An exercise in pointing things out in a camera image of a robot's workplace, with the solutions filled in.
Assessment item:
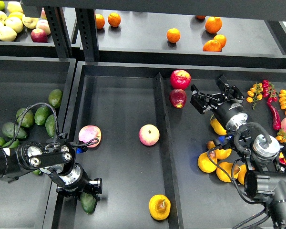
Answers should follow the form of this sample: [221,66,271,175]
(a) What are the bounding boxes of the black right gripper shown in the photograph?
[190,75,248,130]

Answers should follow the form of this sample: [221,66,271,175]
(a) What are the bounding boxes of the yellow pear left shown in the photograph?
[197,152,217,173]

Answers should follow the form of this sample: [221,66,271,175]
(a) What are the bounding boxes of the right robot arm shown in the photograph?
[191,75,286,229]

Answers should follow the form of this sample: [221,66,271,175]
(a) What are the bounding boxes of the orange hidden top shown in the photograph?
[195,15,206,20]

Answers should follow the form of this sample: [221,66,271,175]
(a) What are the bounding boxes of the yellow pear middle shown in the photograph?
[206,141,232,160]

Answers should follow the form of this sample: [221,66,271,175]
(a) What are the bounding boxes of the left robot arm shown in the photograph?
[0,121,102,198]

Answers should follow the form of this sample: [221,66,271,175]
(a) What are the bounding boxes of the pink apple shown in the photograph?
[78,125,102,148]
[139,124,160,146]

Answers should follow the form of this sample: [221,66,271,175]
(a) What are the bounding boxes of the green avocado narrow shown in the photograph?
[45,114,57,138]

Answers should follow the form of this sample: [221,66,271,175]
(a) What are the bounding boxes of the yellow pear lower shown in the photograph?
[216,162,241,183]

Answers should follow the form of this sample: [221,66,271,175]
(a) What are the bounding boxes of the pink apple left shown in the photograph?
[78,125,102,148]

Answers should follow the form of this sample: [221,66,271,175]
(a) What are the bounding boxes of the pink apple centre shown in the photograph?
[139,124,160,146]

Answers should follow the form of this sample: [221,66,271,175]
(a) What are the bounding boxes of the mixed cherry tomato bunch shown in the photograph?
[276,129,286,166]

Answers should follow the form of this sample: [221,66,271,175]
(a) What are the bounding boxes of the black upper shelf tray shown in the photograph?
[97,11,286,69]

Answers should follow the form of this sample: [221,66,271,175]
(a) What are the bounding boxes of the orange large right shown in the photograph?
[205,16,223,34]

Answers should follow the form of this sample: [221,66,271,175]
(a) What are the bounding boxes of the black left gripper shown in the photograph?
[56,163,102,200]

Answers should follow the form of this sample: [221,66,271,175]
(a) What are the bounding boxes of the green avocado top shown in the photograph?
[48,89,63,108]

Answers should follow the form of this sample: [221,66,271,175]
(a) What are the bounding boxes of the orange cherry tomato bunch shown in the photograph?
[246,83,263,110]

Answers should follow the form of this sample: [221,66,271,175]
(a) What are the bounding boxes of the orange front right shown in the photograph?
[203,40,222,52]

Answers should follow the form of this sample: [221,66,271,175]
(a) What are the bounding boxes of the green avocado small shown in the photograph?
[34,106,51,125]

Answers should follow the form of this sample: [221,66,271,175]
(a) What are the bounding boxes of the orange centre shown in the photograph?
[166,28,181,43]

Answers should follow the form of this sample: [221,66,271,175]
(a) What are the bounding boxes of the dark green avocado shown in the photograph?
[80,192,97,214]

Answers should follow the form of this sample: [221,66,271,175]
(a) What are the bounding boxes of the dark avocado left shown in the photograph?
[1,122,28,139]

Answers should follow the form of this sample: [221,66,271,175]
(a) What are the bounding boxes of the dark red apple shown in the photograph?
[169,89,187,108]

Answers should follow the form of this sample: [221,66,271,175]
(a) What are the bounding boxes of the yellow pear upper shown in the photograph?
[210,115,227,135]

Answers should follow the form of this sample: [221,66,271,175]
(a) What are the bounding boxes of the red chili pepper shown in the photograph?
[267,102,281,131]

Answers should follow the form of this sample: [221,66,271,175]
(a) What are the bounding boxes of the yellow pear with brown spot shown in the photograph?
[149,194,171,220]

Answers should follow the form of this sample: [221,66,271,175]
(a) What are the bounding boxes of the green avocado lower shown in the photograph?
[2,139,20,148]

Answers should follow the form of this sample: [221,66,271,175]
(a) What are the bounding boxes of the green avocado round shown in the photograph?
[16,108,34,128]

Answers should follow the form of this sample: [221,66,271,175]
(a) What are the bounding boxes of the bright red apple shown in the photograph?
[170,70,191,90]

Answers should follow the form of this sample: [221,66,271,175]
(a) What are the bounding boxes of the black centre tray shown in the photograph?
[52,63,273,229]

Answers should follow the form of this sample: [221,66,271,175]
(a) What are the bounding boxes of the red cherry tomato bunch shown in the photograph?
[262,80,278,103]

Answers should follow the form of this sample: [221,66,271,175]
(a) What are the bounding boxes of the orange small right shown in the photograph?
[214,34,227,48]

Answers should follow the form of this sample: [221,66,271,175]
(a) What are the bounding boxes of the yellow pear right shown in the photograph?
[237,164,247,185]

